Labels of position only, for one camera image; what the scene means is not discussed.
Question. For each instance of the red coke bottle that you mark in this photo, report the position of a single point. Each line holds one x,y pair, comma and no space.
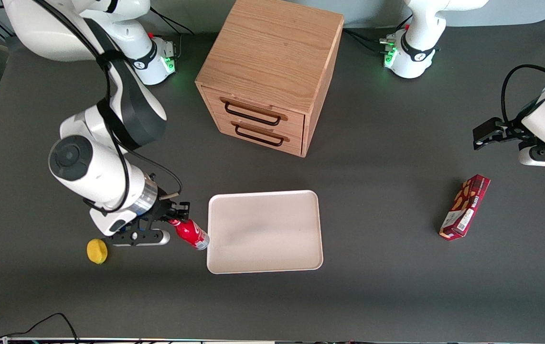
192,234

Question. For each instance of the red cookie box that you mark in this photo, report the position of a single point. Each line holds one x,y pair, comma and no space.
465,208

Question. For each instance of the wooden drawer cabinet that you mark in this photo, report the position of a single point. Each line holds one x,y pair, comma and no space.
272,52

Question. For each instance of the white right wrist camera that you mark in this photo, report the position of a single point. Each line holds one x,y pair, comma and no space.
155,237

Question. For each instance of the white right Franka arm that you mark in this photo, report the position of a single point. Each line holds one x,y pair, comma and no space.
95,172

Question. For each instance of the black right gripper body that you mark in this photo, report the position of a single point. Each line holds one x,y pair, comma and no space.
163,209

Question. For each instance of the yellow lemon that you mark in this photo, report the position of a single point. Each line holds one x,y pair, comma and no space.
96,252

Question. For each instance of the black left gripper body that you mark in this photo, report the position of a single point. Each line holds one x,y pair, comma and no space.
510,132

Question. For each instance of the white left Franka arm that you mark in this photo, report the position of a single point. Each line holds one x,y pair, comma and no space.
411,59

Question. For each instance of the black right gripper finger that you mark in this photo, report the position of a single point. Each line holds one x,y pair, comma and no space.
178,216
182,206

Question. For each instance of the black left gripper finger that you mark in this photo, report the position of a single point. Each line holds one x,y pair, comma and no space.
492,141
488,128

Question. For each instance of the beige plastic tray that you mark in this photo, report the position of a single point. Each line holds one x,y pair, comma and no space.
265,231

